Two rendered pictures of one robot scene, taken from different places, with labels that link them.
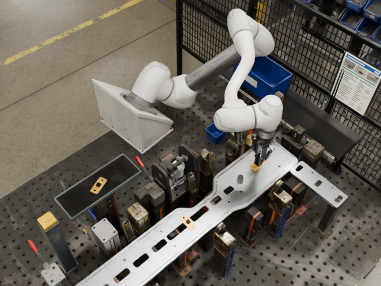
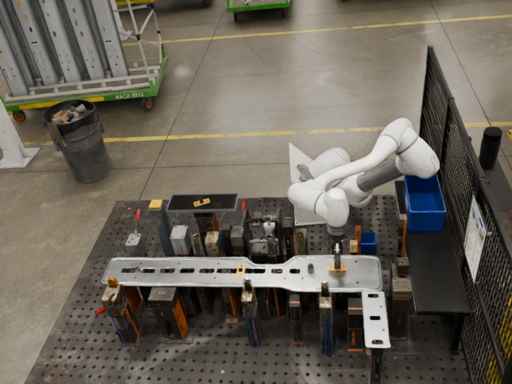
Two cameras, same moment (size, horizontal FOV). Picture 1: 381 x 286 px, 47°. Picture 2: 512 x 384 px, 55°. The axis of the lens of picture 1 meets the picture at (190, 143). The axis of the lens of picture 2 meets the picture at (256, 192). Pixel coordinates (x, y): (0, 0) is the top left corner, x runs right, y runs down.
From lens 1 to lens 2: 145 cm
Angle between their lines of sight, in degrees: 40
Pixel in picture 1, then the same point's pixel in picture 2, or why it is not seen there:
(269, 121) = (325, 212)
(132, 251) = (189, 262)
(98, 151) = (268, 206)
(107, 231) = (179, 233)
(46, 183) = not seen: hidden behind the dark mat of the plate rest
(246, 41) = (379, 145)
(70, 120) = not seen: hidden behind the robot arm
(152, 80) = (324, 161)
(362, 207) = not seen: outside the picture
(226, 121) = (292, 192)
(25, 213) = (186, 216)
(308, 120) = (431, 264)
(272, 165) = (352, 278)
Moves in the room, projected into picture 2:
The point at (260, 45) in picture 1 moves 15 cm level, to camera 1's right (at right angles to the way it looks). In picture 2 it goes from (411, 161) to (439, 174)
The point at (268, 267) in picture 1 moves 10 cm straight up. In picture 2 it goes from (291, 368) to (289, 356)
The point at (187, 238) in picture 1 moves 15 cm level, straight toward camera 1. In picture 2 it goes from (227, 280) to (203, 297)
